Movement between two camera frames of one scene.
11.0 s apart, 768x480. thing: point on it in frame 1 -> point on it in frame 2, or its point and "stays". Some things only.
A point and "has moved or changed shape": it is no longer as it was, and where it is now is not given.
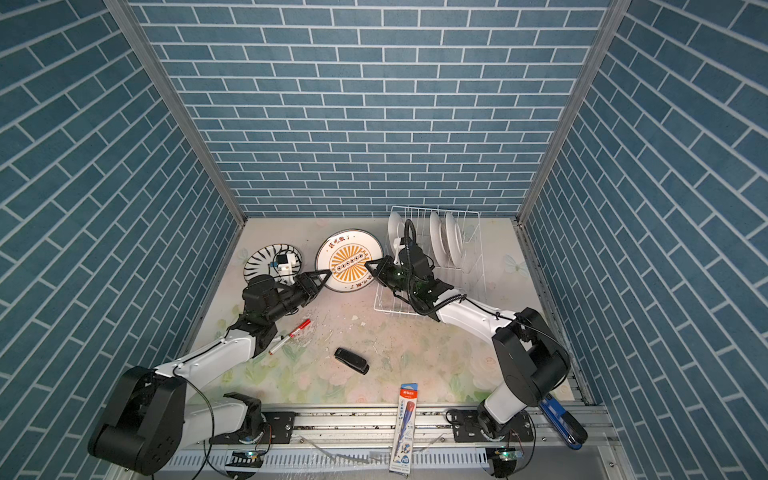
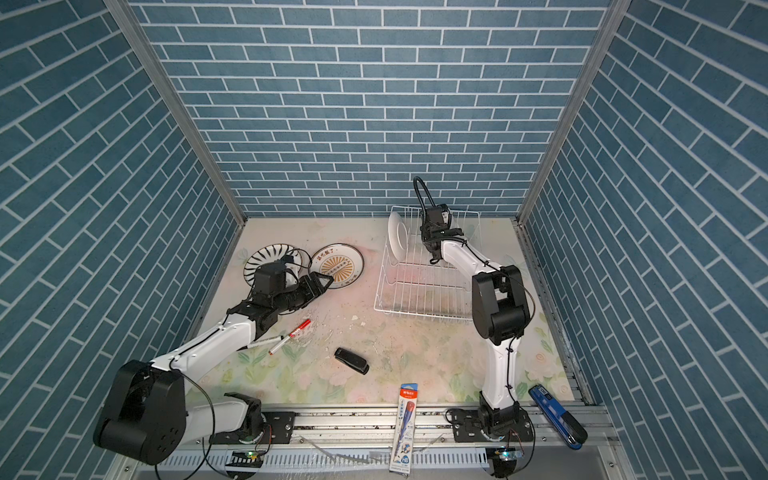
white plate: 344,254 has moved or changed shape
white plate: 396,230 stays
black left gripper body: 301,297 stays
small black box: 351,361 stays
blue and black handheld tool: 563,423 stays
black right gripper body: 394,277 -> 458,232
